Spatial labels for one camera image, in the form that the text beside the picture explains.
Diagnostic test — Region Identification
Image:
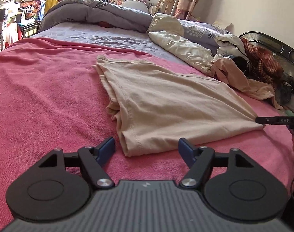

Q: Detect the lilac patterned pillow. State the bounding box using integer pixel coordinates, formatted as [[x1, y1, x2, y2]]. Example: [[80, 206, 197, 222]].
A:
[[179, 19, 232, 54]]

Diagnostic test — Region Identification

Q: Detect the dark navy cloth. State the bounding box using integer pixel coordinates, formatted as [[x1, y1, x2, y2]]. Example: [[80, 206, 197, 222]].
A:
[[224, 54, 249, 66]]

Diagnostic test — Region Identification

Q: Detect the pink blanket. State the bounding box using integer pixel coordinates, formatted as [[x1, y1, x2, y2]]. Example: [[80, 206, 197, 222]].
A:
[[0, 37, 294, 230]]

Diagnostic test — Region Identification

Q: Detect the yellow bag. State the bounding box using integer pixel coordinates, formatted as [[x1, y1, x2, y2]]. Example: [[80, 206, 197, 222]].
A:
[[45, 0, 59, 17]]

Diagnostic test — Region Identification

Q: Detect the white chair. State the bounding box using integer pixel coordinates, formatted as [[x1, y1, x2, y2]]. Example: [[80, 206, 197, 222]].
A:
[[121, 0, 148, 14]]

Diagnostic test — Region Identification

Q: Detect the beige t-shirt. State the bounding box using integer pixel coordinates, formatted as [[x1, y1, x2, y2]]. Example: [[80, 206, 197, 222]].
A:
[[92, 54, 266, 157]]

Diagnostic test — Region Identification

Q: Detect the cream satin cloth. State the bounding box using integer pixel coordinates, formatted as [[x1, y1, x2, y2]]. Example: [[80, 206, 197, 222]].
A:
[[148, 30, 225, 74]]

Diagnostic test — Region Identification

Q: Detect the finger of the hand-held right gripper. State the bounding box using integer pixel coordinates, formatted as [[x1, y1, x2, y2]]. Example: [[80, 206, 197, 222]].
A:
[[255, 116, 294, 126]]

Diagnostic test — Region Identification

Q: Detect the red plaid cloth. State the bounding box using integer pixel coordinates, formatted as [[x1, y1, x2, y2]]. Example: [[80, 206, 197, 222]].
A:
[[241, 38, 284, 90]]

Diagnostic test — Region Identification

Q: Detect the grey patterned quilt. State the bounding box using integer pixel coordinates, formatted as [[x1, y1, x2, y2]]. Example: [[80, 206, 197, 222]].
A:
[[38, 0, 154, 33]]

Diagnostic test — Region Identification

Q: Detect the cream pillow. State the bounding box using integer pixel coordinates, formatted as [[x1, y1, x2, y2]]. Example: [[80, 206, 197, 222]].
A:
[[147, 13, 185, 38]]

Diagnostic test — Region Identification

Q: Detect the lilac bed sheet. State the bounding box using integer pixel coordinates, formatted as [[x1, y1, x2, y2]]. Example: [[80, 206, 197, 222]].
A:
[[31, 22, 193, 66]]

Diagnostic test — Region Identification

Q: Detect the black metal headboard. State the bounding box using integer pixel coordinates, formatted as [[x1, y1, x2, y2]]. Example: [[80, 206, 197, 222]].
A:
[[239, 31, 294, 116]]

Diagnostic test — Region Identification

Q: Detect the colourful printed box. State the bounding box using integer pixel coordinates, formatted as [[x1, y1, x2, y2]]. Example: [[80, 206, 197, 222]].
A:
[[19, 0, 42, 21]]

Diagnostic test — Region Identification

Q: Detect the white jacket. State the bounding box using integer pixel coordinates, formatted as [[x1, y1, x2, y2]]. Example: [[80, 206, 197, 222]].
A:
[[215, 34, 249, 62]]

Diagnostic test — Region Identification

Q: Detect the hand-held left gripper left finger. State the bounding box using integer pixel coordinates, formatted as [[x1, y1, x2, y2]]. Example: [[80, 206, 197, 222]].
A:
[[38, 136, 116, 189]]

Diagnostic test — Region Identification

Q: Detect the white desk calendar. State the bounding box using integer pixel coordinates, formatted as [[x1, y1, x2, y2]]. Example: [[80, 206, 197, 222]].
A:
[[213, 20, 232, 31]]

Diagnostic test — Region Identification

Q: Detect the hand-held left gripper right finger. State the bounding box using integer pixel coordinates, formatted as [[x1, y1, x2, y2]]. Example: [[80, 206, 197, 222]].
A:
[[178, 137, 256, 189]]

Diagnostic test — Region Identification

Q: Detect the dark grey cloth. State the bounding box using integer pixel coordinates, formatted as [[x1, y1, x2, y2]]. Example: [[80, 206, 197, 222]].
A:
[[274, 75, 294, 107]]

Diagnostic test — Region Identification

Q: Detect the peach garment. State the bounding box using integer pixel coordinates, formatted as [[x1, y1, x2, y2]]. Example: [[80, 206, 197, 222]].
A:
[[211, 58, 283, 109]]

